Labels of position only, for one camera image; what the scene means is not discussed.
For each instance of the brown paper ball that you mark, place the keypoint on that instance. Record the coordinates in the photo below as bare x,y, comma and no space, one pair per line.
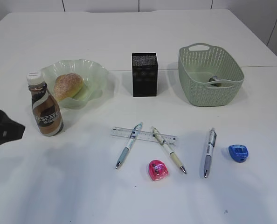
214,78

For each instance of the transparent plastic ruler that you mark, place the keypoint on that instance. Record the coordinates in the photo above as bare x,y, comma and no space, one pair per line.
142,135

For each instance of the blue grey pen left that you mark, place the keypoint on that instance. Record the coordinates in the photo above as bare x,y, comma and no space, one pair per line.
130,142

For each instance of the sugared bread roll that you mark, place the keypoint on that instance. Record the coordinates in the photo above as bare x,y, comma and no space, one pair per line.
67,86

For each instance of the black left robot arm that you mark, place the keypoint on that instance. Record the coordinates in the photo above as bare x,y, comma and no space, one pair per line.
9,129

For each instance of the black mesh pen holder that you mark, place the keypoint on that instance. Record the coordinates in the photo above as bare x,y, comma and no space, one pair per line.
144,74

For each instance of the pink pencil sharpener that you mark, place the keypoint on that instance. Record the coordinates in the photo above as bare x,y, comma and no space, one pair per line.
157,170

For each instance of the green wavy glass plate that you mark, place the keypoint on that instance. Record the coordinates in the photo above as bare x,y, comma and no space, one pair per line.
93,74

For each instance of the brown Nescafe coffee bottle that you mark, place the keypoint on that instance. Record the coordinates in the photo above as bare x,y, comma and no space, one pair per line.
45,108

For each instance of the green plastic basket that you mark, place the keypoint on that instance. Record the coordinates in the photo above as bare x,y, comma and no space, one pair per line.
197,63

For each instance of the beige pen middle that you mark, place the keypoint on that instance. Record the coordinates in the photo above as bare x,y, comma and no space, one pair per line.
168,150

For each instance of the grey pen right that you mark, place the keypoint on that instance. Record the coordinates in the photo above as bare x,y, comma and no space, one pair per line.
209,152

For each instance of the blue pencil sharpener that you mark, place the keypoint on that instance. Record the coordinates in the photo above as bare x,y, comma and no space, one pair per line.
239,153

